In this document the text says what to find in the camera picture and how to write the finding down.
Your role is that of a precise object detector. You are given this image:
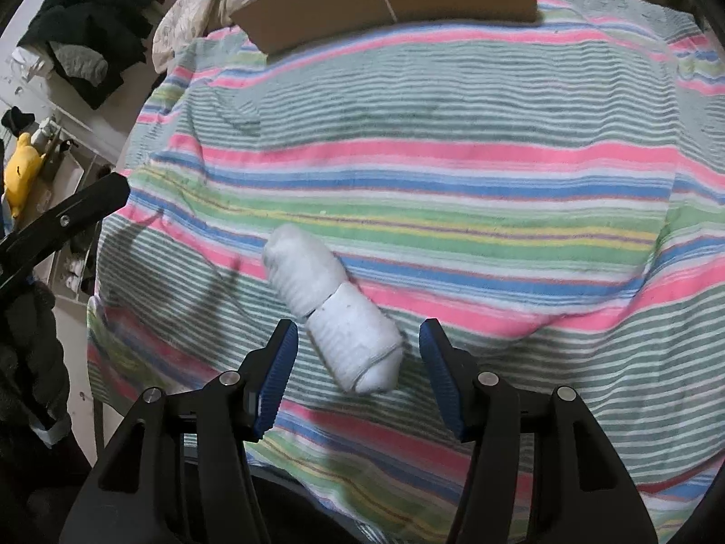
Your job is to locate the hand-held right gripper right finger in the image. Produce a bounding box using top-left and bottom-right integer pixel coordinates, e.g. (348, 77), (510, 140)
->
(418, 319), (661, 544)

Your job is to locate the grey cloth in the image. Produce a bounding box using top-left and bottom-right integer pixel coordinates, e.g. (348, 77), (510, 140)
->
(53, 42), (108, 83)

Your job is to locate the white patterned quilt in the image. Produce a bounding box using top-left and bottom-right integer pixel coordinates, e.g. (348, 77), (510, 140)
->
(152, 0), (239, 72)

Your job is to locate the striped pastel blanket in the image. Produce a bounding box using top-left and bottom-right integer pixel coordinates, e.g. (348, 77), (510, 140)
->
(85, 0), (725, 534)

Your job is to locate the yellow plush toy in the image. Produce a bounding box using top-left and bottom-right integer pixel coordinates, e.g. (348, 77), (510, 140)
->
(3, 133), (47, 221)

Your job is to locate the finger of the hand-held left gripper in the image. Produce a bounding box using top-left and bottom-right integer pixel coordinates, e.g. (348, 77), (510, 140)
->
(0, 175), (131, 291)

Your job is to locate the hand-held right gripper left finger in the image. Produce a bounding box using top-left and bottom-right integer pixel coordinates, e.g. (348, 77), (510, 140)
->
(59, 319), (299, 544)

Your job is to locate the dark cloth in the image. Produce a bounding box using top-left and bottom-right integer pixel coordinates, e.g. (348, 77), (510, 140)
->
(0, 280), (72, 443)

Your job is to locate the white sock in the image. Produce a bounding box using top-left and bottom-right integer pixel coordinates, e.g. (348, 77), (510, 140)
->
(261, 223), (404, 398)

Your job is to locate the black clothes pile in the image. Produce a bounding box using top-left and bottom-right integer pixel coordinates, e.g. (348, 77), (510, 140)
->
(19, 0), (199, 111)

